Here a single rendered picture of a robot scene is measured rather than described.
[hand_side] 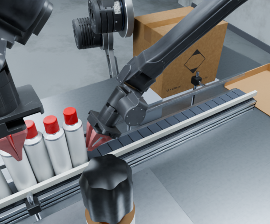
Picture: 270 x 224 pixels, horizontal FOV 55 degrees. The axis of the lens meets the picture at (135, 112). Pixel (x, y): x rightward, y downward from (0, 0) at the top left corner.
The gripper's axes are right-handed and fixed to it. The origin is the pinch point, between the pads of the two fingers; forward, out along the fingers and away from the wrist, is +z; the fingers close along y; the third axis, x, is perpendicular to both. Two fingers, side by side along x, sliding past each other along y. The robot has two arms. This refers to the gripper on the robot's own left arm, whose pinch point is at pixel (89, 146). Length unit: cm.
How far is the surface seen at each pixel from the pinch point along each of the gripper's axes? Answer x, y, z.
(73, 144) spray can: -7.3, 2.2, -1.3
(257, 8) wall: 261, -160, -148
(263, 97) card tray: 67, 2, -42
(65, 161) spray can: -7.3, 3.1, 3.8
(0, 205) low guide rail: -18.3, 4.4, 18.5
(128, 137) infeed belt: 14.5, -2.4, -4.7
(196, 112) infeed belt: 36.7, -0.7, -22.9
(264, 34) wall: 273, -137, -126
